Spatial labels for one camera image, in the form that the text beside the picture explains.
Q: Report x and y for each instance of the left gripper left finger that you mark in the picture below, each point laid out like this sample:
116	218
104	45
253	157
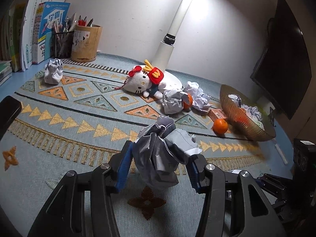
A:
63	213

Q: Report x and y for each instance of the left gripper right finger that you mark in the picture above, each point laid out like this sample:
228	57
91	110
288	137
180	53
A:
251	212

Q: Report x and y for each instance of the grey lined paper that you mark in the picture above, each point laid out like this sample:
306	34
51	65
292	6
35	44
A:
158	150

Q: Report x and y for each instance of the paper ball front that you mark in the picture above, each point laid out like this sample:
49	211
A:
236	99

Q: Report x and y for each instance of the grid paper ball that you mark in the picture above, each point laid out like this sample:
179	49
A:
172	101

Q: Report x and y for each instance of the three-ball dango plush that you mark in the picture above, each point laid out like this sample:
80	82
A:
257	121

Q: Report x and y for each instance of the white power strip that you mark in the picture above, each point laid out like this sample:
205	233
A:
281	153

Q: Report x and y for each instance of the orange tangerine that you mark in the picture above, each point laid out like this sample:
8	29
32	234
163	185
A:
187	101
220	126

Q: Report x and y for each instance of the amber ribbed glass bowl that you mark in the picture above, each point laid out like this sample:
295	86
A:
240	120

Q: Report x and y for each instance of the pink small carton box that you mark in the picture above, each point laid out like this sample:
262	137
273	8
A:
215	114

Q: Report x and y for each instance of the small paper ball in bowl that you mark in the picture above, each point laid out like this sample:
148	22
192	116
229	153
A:
252	112

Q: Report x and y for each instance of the patterned blue woven mat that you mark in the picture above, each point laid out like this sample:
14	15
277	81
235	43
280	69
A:
78	125

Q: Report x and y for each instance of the crumpled paper ball near lamp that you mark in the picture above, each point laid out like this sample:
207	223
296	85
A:
201	101

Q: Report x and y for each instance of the black monitor screen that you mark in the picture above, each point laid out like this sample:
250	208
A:
283	70

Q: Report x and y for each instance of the white desk lamp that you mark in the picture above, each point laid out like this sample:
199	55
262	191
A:
165	49

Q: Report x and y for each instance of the far left paper ball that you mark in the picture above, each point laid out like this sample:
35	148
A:
53	72

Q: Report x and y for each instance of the Hello Kitty plush toy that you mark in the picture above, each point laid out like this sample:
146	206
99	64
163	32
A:
145	80

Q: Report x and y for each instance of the black mesh pen holder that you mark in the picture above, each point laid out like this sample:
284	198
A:
61	45

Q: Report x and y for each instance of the bamboo pen holder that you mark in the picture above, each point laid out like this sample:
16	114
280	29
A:
85	43

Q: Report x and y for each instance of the blue study book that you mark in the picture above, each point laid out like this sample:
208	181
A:
47	14

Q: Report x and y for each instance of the stack of books left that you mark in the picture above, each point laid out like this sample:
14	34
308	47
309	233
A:
11	24

